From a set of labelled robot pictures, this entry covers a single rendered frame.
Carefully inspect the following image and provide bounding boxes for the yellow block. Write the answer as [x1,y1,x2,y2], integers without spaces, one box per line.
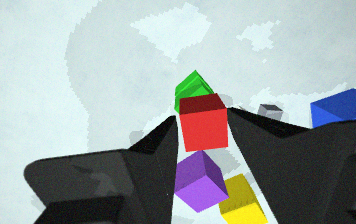
[218,173,268,224]

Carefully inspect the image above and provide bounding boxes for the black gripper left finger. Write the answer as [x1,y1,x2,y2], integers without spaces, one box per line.
[23,115,179,224]

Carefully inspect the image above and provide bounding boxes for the green block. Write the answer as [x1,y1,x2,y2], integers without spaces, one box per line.
[175,70,214,97]
[174,77,213,114]

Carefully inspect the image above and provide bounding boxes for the blue block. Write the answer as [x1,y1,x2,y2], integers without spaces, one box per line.
[310,88,356,128]

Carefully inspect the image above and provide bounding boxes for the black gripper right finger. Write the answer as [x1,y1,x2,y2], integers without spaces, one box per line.
[227,107,356,224]

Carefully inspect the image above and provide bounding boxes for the purple cube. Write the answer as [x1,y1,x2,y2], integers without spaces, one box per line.
[174,150,229,213]

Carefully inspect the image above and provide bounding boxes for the red block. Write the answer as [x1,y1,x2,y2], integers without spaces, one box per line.
[179,93,228,152]

